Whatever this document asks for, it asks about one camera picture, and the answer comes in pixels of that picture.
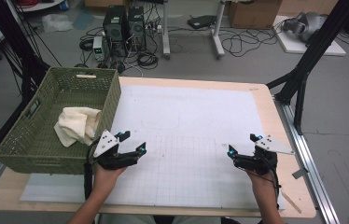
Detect large cardboard box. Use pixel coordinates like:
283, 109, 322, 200
227, 0, 283, 30

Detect clear plastic bag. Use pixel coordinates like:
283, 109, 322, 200
41, 13, 75, 34

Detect person's left hand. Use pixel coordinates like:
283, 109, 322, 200
92, 163, 128, 195

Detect grey headset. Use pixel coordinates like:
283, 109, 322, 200
282, 11, 328, 43

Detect grey tape piece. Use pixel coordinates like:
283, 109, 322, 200
291, 167, 310, 180

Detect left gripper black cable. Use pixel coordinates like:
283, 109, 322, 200
83, 139, 102, 201

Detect black frame with cables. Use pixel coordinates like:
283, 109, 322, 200
0, 0, 51, 105

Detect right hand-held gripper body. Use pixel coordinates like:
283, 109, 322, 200
233, 134, 295, 175

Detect round white table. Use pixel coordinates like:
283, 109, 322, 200
13, 0, 67, 13

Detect aluminium rail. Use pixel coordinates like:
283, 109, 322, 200
274, 98, 341, 224

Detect tangled black floor cables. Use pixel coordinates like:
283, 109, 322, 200
218, 27, 278, 58

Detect flat black device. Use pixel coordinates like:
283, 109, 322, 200
187, 14, 217, 30

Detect narrow black computer tower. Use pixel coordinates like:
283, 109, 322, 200
128, 6, 147, 52

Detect cream printed cloth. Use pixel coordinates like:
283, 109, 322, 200
53, 106, 102, 147

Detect person's right hand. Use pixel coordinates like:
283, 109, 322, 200
246, 171, 279, 200

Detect coiled black cable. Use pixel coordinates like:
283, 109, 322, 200
136, 50, 160, 70

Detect thin wooden stick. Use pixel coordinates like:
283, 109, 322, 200
280, 189, 303, 215

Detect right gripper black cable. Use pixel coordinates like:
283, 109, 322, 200
260, 155, 282, 210

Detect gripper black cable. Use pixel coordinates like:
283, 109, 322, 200
260, 155, 282, 210
83, 139, 102, 201

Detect white grid mat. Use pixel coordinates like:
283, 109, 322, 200
20, 83, 287, 211

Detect small grey power supply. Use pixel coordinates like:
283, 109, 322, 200
92, 35, 105, 62

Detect flat cardboard box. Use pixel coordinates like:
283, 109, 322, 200
84, 0, 131, 8

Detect green woven basket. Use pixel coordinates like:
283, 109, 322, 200
0, 66, 122, 175

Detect white desk leg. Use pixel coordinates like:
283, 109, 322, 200
211, 0, 227, 59
161, 0, 172, 60

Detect black metal frame stand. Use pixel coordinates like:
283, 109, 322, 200
265, 0, 349, 135

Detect wide black computer tower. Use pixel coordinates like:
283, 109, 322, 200
103, 5, 129, 58

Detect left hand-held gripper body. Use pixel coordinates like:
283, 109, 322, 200
92, 130, 140, 171

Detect person's trousers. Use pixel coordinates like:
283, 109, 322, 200
97, 214, 223, 224

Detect white floor board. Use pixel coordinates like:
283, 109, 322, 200
273, 15, 347, 57

